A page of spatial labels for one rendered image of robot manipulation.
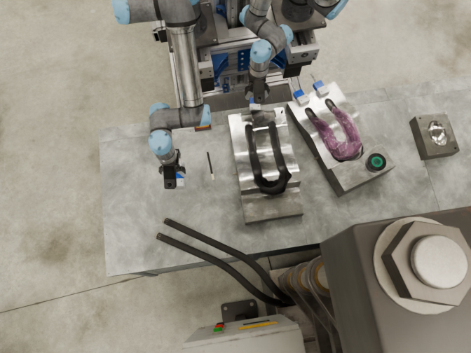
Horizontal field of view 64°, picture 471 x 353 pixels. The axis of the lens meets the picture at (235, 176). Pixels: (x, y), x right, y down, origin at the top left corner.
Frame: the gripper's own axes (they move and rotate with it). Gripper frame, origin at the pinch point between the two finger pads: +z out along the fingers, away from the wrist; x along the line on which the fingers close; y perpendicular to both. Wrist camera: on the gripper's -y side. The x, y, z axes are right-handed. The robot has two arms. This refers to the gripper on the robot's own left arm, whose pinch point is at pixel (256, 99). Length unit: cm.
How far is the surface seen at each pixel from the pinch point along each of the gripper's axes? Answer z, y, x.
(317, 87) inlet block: 5.6, 7.6, -30.4
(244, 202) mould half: 7.3, -46.1, 8.3
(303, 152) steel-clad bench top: 12.8, -22.4, -21.4
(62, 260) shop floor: 95, -56, 125
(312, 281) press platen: -61, -82, -3
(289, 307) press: 15, -91, -8
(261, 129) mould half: 4.2, -13.1, -1.4
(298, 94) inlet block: 5.7, 4.1, -20.6
